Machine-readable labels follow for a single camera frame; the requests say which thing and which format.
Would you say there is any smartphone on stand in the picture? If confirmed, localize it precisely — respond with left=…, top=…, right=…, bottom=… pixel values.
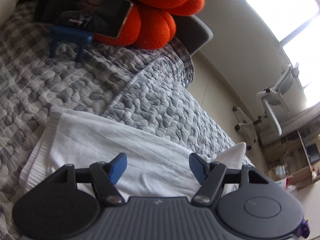
left=34, top=0, right=133, bottom=38

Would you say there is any white garment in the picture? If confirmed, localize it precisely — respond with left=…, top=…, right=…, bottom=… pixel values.
left=19, top=106, right=247, bottom=198

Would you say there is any purple plush toy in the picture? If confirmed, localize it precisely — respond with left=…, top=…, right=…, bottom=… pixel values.
left=295, top=219, right=310, bottom=239

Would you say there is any orange flower cushion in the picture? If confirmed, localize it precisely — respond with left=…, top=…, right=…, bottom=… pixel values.
left=94, top=0, right=204, bottom=50

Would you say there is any grey checked quilt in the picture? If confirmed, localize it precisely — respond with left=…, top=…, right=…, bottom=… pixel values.
left=1, top=3, right=234, bottom=239

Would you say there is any white plush toy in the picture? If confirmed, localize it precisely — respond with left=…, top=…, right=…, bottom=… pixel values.
left=0, top=0, right=19, bottom=25

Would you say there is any grey office chair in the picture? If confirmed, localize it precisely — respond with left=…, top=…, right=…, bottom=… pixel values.
left=232, top=63, right=299, bottom=151

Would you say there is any blue phone stand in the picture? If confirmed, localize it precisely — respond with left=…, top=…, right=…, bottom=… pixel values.
left=49, top=25, right=93, bottom=62

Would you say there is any wooden desk shelf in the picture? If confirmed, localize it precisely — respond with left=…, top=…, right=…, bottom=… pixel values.
left=263, top=121, right=319, bottom=189

